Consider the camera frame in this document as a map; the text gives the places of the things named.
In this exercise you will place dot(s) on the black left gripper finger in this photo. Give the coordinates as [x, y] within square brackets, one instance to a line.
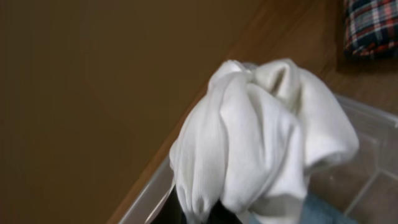
[171, 213]

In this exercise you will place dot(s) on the plaid flannel cloth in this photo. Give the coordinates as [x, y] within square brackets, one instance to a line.
[370, 28]

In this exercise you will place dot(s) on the folded blue cloth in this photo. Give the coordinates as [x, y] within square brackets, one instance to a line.
[323, 211]

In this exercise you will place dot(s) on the clear plastic storage box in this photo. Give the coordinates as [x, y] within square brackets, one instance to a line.
[365, 189]

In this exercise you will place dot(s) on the white printed cloth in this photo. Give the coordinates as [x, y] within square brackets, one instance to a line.
[254, 140]

